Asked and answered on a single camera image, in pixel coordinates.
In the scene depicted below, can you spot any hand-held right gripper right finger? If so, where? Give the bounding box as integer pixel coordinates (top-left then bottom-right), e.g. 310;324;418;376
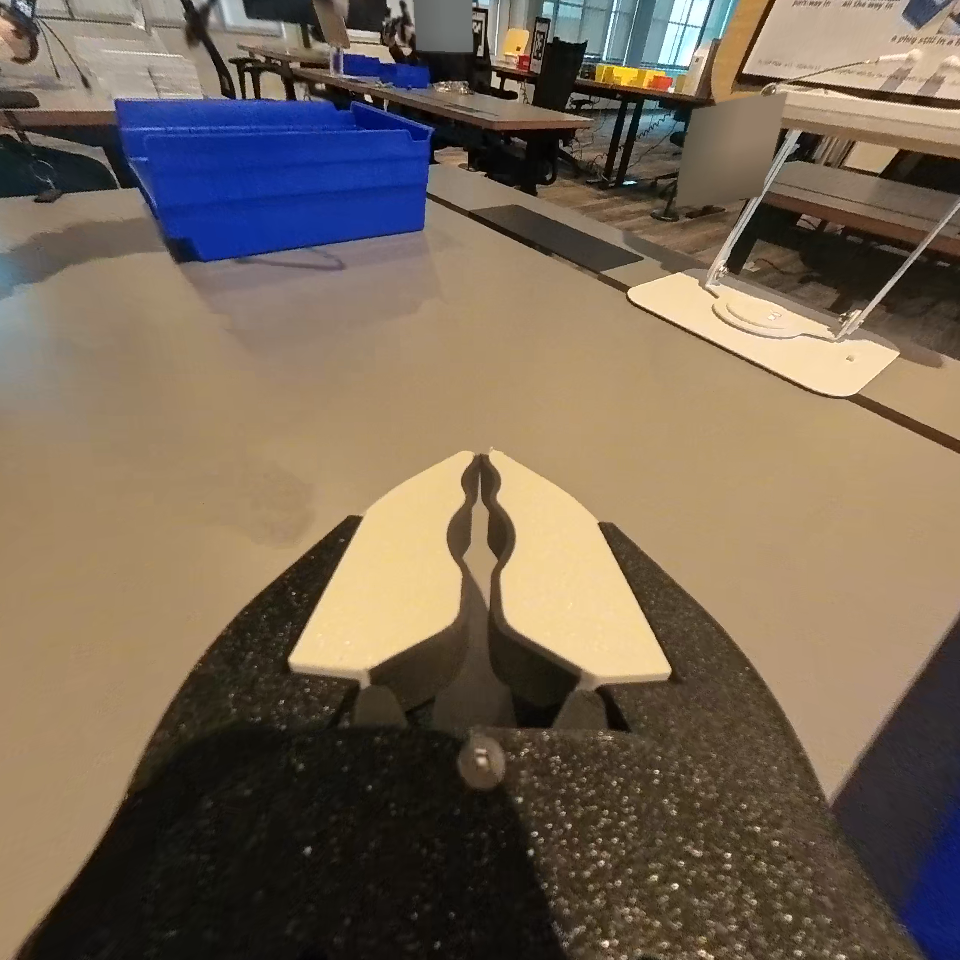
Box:
480;448;674;687

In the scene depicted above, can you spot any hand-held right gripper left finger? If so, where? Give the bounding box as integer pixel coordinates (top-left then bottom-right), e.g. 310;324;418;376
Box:
287;450;485;687

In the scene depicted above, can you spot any blue plastic bin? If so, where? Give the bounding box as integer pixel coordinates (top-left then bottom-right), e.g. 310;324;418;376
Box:
114;97;357;162
138;102;435;264
831;618;960;960

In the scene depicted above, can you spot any grey flat panel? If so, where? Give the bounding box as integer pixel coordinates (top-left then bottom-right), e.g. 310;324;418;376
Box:
675;93;787;213

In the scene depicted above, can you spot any brown background desk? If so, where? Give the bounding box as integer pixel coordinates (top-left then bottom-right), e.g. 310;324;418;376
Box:
738;161;960;275
291;67;595;198

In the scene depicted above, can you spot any black office chair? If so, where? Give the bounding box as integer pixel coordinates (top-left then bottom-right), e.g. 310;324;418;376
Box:
178;0;260;100
531;37;591;115

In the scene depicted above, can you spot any row of small blue bins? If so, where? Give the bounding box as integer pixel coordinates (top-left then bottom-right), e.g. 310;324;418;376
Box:
341;54;434;89

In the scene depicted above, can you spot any wooden framed instruction poster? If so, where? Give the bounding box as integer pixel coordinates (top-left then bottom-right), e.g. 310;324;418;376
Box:
708;0;960;102

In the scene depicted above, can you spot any black desk cable cover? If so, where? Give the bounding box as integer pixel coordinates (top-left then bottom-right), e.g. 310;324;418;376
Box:
471;203;645;273

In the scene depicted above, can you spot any white cable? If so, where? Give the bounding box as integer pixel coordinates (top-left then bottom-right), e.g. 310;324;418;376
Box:
761;49;925;96

